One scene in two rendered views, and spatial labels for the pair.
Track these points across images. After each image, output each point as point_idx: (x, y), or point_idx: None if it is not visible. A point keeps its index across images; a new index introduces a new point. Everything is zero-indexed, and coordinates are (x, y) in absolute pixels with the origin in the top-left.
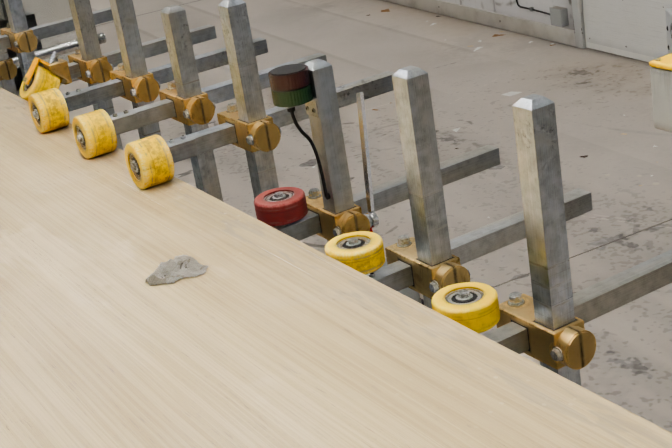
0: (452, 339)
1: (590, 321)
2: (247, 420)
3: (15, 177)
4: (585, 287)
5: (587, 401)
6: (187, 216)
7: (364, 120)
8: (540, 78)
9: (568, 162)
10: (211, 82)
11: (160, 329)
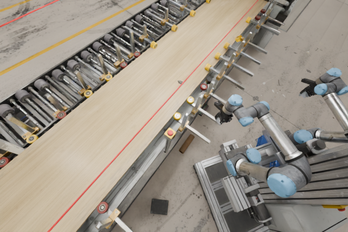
0: (168, 116)
1: None
2: (149, 101)
3: (207, 51)
4: (281, 127)
5: (156, 132)
6: (197, 77)
7: (217, 90)
8: None
9: (329, 115)
10: (335, 40)
11: (167, 86)
